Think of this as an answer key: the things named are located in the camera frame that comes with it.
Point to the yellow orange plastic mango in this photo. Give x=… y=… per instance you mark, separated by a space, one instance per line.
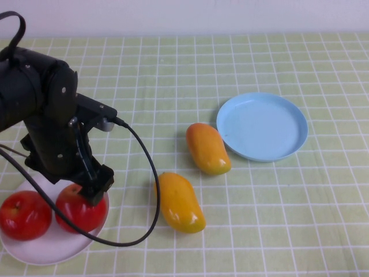
x=207 y=150
x=181 y=205

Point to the green white checked tablecloth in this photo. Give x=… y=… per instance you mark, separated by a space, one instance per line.
x=259 y=216

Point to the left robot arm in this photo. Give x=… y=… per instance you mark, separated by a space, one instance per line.
x=26 y=86

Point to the red plastic apple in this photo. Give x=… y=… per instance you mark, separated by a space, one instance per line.
x=83 y=215
x=26 y=219

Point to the light blue round plate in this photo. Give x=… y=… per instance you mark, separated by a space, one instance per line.
x=262 y=127

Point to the white round plate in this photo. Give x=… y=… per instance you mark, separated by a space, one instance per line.
x=52 y=249

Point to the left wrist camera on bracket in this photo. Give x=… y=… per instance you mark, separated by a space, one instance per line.
x=95 y=106

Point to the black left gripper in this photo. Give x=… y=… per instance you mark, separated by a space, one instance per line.
x=52 y=161

